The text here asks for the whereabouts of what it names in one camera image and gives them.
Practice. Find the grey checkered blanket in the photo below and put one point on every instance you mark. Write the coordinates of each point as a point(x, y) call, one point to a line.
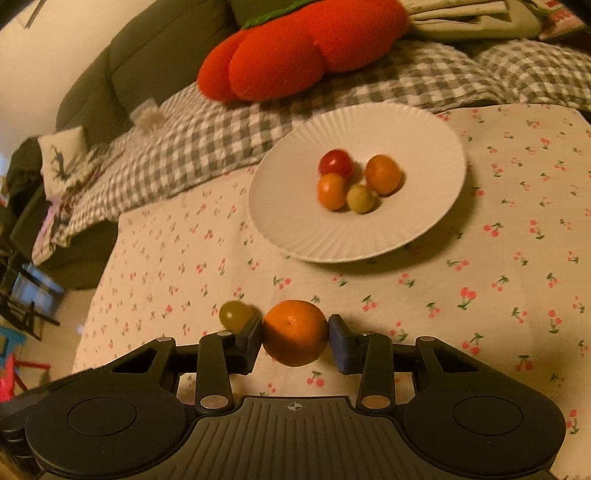
point(202, 139)

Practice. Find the clear cotton swab container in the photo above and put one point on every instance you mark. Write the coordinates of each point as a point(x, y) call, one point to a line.
point(147, 116)

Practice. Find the cherry print tablecloth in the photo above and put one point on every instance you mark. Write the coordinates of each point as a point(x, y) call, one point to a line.
point(505, 276)

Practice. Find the small yellow-green fruit on plate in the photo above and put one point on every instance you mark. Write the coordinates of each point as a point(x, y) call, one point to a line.
point(360, 199)

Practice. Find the striped patterned pillow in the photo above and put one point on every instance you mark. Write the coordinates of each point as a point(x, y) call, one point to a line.
point(558, 20)

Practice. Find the orange fruit on plate right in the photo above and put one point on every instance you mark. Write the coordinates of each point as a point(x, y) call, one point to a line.
point(382, 174)

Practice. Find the white ribbed plate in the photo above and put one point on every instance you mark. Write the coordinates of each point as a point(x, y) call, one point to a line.
point(283, 198)

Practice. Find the red tomato-shaped cushion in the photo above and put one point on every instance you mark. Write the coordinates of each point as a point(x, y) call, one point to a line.
point(288, 50)

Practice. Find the framed wall picture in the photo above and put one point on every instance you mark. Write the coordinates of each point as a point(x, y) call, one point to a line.
point(30, 13)

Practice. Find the white embroidered small pillow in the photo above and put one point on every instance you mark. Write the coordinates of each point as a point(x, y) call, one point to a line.
point(62, 153)

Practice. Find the small orange fruit on plate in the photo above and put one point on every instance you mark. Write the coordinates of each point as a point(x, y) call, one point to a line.
point(331, 191)

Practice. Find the folded floral beige cloth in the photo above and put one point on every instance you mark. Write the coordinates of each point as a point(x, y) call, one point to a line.
point(457, 21)

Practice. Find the dark green sofa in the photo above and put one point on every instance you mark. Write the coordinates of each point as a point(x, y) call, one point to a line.
point(155, 55)

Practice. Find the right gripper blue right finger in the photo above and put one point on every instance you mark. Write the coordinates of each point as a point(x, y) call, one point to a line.
point(370, 355)

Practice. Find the olive green tomato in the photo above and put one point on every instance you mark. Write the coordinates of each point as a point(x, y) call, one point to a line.
point(234, 315)

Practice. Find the large orange mandarin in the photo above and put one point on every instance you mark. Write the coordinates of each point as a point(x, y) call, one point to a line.
point(295, 332)

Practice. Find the red tomato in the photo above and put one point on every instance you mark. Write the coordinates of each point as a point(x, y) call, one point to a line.
point(338, 162)

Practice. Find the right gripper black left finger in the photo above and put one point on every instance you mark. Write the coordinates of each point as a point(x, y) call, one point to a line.
point(221, 355)

